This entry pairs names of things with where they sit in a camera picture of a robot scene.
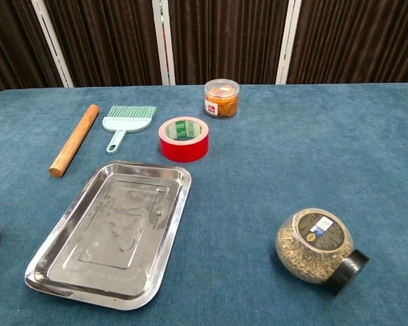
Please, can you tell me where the stainless steel rectangular tray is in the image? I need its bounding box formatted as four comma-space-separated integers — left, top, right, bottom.
24, 160, 192, 302

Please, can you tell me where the red tape roll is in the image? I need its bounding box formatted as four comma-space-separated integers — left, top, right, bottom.
158, 116, 210, 163

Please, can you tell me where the blue table cloth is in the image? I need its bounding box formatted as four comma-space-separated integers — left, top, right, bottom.
0, 81, 408, 326

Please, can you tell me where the clear jar of rubber bands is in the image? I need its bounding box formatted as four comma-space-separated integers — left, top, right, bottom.
203, 78, 241, 120

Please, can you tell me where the mint green hand brush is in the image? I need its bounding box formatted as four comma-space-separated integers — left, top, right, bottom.
101, 105, 158, 155

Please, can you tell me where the dark brown pleated curtain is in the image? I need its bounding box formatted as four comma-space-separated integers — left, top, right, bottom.
0, 0, 408, 97

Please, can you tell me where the wooden rolling pin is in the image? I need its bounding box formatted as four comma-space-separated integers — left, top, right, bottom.
48, 104, 100, 178

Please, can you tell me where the round glass jar black lid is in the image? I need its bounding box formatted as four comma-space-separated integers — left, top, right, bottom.
275, 207, 371, 298

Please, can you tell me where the white metal frame post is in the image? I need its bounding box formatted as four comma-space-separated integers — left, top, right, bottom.
275, 0, 301, 85
31, 0, 75, 88
152, 0, 176, 86

